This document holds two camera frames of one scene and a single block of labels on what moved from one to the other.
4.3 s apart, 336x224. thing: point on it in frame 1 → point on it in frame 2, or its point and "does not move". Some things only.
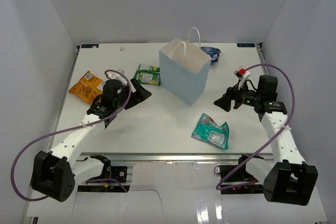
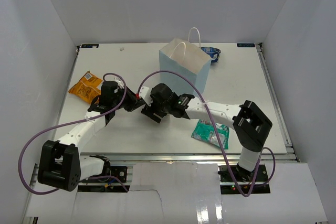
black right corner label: [245, 45] does not move
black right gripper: [224, 102] → [149, 111]
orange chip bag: [88, 88] does not move
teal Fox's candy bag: [208, 130] does not move
